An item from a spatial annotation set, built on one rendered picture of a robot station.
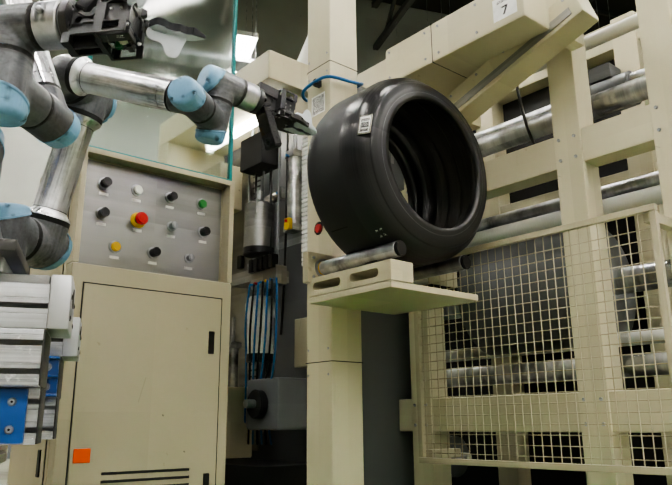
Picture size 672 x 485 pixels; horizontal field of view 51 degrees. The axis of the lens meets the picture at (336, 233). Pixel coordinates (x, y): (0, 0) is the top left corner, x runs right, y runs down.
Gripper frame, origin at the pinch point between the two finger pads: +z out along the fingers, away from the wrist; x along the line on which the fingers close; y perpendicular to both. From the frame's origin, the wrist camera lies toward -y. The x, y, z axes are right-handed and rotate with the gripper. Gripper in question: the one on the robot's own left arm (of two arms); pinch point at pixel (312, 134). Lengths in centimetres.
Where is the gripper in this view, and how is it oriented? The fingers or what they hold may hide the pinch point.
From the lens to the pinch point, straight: 197.8
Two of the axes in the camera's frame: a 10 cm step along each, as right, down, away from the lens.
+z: 7.6, 2.7, 5.9
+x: -6.5, 2.1, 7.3
